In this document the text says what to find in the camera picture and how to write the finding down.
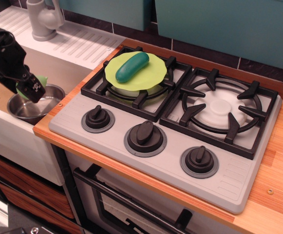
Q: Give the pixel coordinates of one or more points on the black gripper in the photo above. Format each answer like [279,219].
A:
[12,69]

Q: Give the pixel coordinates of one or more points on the light green toy pear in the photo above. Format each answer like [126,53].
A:
[43,81]

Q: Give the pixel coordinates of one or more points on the dark green toy cucumber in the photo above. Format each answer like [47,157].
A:
[131,67]

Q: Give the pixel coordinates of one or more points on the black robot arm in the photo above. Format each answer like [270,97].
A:
[14,74]

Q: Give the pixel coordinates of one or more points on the small stainless steel pot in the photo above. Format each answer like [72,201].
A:
[32,113]

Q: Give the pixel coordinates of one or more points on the lime green plastic plate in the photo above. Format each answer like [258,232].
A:
[145,78]

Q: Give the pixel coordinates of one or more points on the grey toy faucet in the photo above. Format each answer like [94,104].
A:
[44,21]

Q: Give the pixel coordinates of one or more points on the wood grain drawer front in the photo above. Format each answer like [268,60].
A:
[33,193]

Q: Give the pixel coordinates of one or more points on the black left stove knob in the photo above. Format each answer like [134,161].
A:
[97,120]

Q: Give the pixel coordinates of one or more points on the black stove knob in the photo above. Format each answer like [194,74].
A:
[97,120]
[145,140]
[199,162]

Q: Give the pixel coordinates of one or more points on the black left burner grate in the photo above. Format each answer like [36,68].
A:
[98,88]

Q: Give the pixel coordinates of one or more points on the black burner grate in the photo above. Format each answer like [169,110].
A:
[241,140]
[98,88]

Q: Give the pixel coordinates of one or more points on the white left burner cap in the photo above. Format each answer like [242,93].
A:
[153,92]

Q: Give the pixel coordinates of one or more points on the white burner cap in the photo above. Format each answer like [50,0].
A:
[153,92]
[219,104]

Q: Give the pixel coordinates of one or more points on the black middle stove knob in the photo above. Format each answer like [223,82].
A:
[145,140]

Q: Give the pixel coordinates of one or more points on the grey toy stove top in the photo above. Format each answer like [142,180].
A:
[229,188]

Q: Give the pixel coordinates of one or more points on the black right stove knob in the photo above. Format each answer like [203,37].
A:
[199,162]

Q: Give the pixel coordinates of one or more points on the white right burner cap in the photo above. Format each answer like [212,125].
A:
[219,104]

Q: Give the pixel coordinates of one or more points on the black right burner grate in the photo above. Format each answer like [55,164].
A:
[241,140]

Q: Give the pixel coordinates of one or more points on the black oven door handle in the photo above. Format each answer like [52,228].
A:
[177,228]

